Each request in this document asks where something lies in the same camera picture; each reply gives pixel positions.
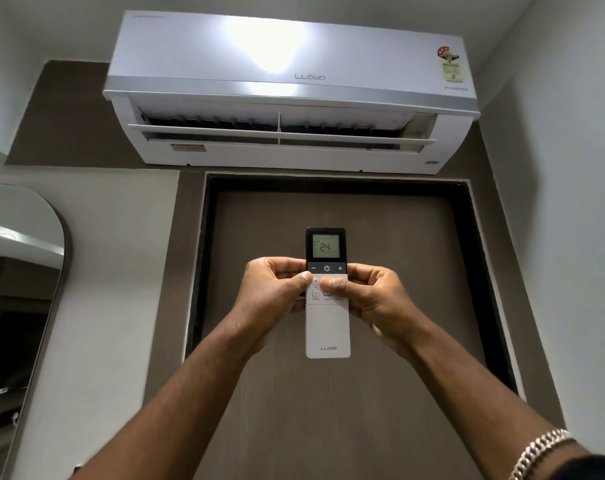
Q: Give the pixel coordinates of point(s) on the person's right hand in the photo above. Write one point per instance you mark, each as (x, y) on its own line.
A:
(377, 304)

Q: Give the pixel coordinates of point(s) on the person's left hand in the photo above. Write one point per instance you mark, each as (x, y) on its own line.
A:
(267, 299)

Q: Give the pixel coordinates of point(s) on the person's right thumb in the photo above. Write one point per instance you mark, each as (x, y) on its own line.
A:
(338, 288)

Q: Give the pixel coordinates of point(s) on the person's left thumb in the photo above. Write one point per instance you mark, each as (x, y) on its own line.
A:
(296, 284)

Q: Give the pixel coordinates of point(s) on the white air conditioner remote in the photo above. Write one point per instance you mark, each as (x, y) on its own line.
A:
(327, 324)

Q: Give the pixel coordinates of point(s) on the person's right forearm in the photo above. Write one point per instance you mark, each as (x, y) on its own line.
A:
(487, 404)

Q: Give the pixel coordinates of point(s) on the person's left forearm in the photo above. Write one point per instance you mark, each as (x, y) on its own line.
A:
(182, 399)

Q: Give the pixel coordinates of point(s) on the brown wooden door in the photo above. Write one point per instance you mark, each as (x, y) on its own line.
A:
(342, 394)

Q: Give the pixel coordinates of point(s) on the colourful energy rating sticker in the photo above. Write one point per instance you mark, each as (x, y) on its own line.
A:
(448, 62)

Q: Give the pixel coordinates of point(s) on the black door frame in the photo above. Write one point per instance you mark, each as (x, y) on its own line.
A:
(202, 264)

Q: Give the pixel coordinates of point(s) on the white wall air conditioner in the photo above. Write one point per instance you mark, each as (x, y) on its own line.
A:
(292, 94)

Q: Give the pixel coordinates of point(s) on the arched wall mirror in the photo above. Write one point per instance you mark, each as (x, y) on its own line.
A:
(12, 314)

